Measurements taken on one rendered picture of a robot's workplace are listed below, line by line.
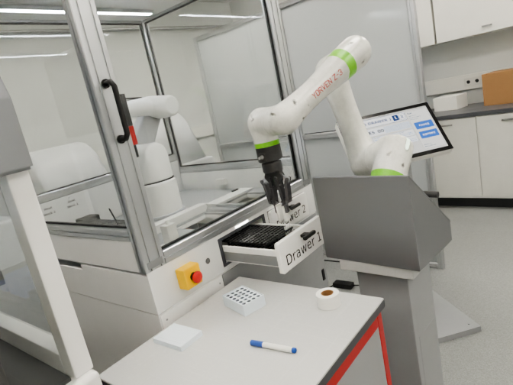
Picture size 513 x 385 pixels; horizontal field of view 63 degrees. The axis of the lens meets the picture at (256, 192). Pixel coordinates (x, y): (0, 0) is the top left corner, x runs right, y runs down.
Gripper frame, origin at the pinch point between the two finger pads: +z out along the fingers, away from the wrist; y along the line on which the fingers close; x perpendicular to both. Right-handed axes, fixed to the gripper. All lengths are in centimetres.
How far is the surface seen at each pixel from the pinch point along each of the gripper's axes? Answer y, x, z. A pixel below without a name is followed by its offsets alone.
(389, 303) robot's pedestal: 32, 9, 39
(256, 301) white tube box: 7.8, -33.1, 18.1
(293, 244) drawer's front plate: 10.5, -11.4, 7.6
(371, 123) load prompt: 2, 88, -19
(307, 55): -72, 164, -68
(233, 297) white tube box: -0.7, -34.4, 17.1
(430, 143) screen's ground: 27, 96, -2
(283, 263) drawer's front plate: 10.3, -18.9, 11.6
